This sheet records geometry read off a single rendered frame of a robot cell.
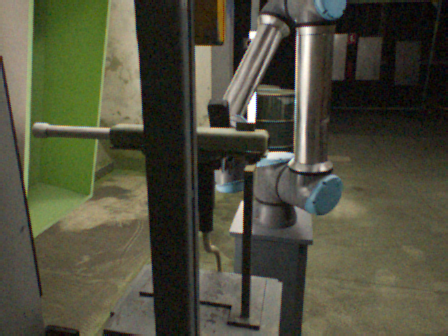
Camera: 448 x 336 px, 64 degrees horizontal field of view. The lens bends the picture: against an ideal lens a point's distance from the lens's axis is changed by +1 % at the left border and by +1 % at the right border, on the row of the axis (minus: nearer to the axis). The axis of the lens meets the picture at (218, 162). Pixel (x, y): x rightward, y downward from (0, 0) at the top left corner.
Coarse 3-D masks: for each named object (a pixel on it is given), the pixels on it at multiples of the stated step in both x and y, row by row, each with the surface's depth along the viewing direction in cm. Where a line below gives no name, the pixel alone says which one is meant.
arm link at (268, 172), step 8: (280, 152) 141; (264, 160) 133; (272, 160) 131; (280, 160) 131; (288, 160) 131; (256, 168) 138; (264, 168) 133; (272, 168) 132; (280, 168) 130; (256, 176) 139; (264, 176) 134; (272, 176) 131; (280, 176) 128; (256, 184) 139; (264, 184) 135; (272, 184) 131; (256, 192) 140; (264, 192) 136; (272, 192) 133; (264, 200) 137; (272, 200) 135; (280, 200) 135
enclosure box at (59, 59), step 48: (0, 0) 129; (48, 0) 187; (96, 0) 182; (0, 48) 134; (48, 48) 194; (96, 48) 189; (48, 96) 202; (96, 96) 197; (48, 144) 211; (96, 144) 204; (48, 192) 209
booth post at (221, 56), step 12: (228, 0) 317; (228, 12) 320; (228, 24) 323; (228, 36) 326; (216, 48) 331; (228, 48) 329; (216, 60) 334; (228, 60) 332; (216, 72) 337; (228, 72) 335; (216, 84) 341; (228, 84) 338; (216, 96) 344
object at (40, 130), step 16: (32, 128) 74; (48, 128) 74; (64, 128) 73; (80, 128) 72; (96, 128) 72; (112, 128) 69; (128, 128) 69; (208, 128) 68; (224, 128) 67; (240, 128) 65; (112, 144) 70; (128, 144) 69; (208, 144) 65; (224, 144) 65; (240, 144) 64; (256, 144) 64; (208, 160) 67; (208, 176) 68; (208, 192) 69; (208, 208) 70; (208, 224) 72
